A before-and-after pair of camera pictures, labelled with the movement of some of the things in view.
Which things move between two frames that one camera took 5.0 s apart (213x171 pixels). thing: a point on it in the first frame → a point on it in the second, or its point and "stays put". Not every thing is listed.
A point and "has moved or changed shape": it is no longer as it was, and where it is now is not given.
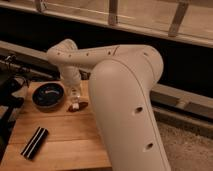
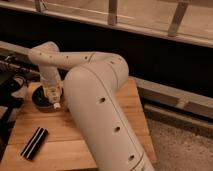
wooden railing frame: x=183 y=20 stays put
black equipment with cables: x=11 y=76 stays put
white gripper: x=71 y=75 → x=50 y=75
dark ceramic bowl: x=48 y=96 stays put
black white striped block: x=35 y=143 stays put
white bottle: x=75 y=97 has moved or changed shape
